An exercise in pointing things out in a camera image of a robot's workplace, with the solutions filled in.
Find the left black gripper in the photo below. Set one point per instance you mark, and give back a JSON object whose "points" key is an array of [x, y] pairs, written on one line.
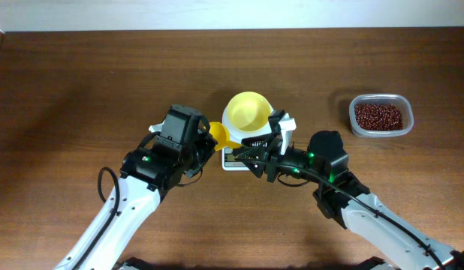
{"points": [[205, 146]]}

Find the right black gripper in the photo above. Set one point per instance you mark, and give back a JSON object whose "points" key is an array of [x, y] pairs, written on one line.
{"points": [[267, 151]]}

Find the yellow measuring scoop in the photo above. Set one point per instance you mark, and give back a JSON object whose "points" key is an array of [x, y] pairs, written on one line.
{"points": [[221, 135]]}

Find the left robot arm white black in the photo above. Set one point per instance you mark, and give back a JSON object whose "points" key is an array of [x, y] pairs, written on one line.
{"points": [[180, 146]]}

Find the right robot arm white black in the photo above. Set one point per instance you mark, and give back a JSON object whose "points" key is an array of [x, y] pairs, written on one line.
{"points": [[341, 196]]}

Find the yellow plastic bowl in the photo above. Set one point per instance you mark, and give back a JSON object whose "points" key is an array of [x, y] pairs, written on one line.
{"points": [[248, 111]]}

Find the red beans in container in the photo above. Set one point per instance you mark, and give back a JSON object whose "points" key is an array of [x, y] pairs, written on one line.
{"points": [[378, 117]]}

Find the clear plastic container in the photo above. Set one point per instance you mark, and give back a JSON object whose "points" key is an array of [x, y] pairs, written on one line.
{"points": [[398, 101]]}

